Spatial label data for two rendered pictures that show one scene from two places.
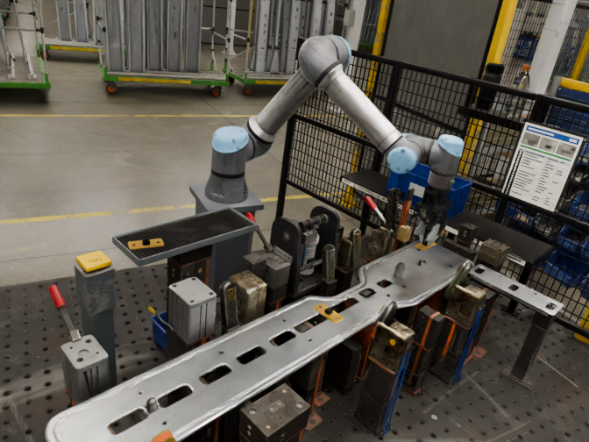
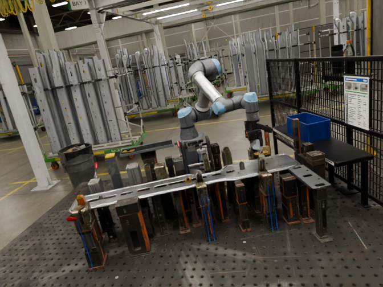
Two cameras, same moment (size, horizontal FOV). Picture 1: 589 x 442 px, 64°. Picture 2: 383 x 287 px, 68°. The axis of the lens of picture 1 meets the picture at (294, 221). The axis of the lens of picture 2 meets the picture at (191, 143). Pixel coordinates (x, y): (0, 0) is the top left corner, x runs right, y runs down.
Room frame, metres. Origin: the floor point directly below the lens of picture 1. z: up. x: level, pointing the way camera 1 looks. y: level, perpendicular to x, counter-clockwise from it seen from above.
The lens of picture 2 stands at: (-0.04, -1.29, 1.70)
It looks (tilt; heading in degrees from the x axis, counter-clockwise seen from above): 17 degrees down; 44
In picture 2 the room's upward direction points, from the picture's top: 11 degrees counter-clockwise
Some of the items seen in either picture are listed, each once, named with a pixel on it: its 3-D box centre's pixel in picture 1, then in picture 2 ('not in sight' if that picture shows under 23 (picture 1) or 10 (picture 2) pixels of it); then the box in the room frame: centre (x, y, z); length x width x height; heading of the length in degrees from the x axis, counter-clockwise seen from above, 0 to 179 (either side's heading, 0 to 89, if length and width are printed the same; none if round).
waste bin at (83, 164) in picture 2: not in sight; (81, 168); (1.75, 2.90, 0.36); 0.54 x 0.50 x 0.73; 31
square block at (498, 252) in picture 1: (480, 286); (316, 181); (1.52, -0.72, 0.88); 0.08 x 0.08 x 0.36; 48
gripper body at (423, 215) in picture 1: (433, 203); (253, 129); (1.39, -0.42, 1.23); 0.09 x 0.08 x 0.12; 138
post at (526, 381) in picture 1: (532, 344); (320, 212); (1.27, -0.83, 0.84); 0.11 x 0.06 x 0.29; 48
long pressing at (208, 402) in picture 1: (324, 318); (184, 181); (1.04, -0.12, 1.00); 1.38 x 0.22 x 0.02; 138
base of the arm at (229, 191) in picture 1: (227, 181); (188, 131); (1.53, 0.25, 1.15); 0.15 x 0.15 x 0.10
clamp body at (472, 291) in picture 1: (455, 333); (267, 200); (1.23, -0.55, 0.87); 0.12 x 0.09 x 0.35; 48
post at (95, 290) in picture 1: (99, 338); (118, 185); (0.93, 0.45, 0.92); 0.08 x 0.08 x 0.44; 48
